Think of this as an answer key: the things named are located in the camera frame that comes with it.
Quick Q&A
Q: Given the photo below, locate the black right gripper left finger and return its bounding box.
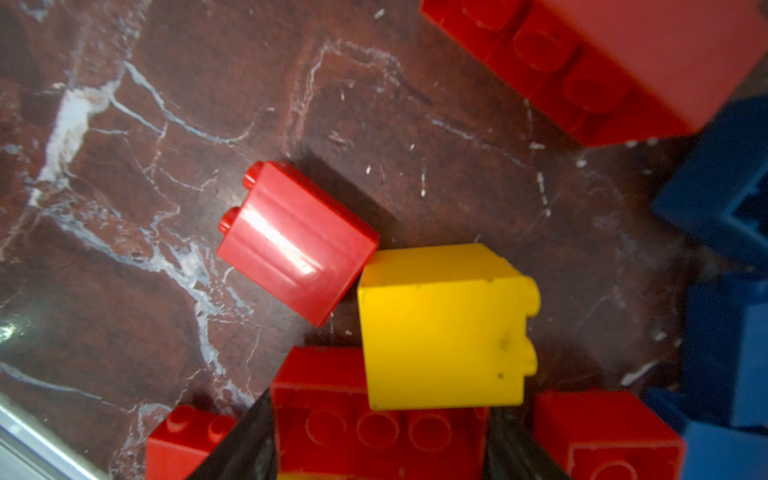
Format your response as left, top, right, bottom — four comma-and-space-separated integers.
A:
188, 390, 278, 480

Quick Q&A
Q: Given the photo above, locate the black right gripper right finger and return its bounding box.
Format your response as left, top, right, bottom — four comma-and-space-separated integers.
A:
484, 407, 570, 480

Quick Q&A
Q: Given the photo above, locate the long red lego brick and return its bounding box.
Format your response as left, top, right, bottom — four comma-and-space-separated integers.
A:
270, 347, 489, 479

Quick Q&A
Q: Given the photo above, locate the small red lego brick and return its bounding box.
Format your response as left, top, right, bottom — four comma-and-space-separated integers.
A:
217, 161, 380, 327

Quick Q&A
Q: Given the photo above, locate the red lego brick front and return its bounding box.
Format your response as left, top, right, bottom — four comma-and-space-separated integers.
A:
145, 405, 237, 479

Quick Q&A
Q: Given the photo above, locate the yellow lego brick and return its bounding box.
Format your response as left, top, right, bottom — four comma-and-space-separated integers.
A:
357, 243, 541, 410

